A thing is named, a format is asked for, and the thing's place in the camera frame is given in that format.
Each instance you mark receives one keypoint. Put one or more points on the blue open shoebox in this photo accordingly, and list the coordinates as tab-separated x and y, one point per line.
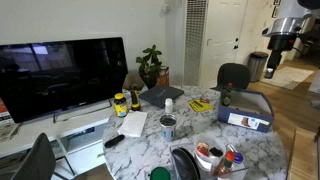
248	109

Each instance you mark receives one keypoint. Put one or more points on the clear plastic round container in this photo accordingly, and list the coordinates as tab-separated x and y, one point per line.
208	151

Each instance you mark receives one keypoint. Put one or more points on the steel trash can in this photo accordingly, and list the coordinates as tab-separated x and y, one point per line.
256	64

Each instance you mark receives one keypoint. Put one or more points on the clear acrylic tray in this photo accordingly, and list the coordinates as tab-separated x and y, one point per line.
238	170

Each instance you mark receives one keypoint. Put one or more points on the dark sauce bottle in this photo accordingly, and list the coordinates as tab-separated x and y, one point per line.
135	105

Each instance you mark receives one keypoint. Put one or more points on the black office chair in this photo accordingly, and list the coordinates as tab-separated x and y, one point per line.
237	74

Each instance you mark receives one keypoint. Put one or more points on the large black television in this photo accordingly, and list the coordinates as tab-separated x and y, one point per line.
39	79

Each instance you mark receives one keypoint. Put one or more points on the yellow lid vitamin bottle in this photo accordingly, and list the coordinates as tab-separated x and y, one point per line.
120	105

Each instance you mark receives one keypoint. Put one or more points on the yellow black card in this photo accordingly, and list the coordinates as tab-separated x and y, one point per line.
200	105

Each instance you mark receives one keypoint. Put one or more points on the metal tumbler cup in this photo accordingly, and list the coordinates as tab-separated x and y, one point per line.
168	123

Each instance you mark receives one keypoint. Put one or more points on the beige floor rug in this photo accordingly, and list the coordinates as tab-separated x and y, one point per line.
288	77

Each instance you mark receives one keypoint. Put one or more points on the black chair foreground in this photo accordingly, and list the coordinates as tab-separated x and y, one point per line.
39	163

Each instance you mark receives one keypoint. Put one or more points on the small white pill bottle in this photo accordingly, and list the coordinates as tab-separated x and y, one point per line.
168	105

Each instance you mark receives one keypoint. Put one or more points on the blue cap bottle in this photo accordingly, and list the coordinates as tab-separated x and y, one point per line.
238	159

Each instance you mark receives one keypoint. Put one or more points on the red cap hot sauce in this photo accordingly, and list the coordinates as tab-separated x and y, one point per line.
225	166

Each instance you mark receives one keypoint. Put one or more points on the white tv stand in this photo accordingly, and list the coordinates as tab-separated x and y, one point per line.
78	134

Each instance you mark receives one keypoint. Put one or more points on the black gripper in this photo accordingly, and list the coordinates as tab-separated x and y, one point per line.
277	44

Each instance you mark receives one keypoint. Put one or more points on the orange patterned box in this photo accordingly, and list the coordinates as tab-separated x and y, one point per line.
163	78

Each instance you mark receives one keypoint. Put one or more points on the black curved object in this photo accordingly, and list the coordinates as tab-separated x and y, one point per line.
185	164

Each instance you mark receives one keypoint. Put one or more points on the white folded napkin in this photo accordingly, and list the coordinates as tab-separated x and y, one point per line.
133	124

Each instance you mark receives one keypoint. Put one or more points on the potted green plant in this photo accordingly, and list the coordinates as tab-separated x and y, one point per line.
149	66

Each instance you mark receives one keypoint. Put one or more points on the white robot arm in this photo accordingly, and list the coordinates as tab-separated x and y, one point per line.
287	27

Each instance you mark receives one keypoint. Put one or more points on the black remote control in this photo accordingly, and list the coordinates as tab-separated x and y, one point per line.
114	141

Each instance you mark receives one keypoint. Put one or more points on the green glass bottle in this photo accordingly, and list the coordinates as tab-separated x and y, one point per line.
226	94

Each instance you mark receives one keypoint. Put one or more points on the green round lid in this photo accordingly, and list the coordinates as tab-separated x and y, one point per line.
160	173

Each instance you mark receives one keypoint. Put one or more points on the dark grey notebook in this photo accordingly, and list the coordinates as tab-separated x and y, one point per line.
158	94

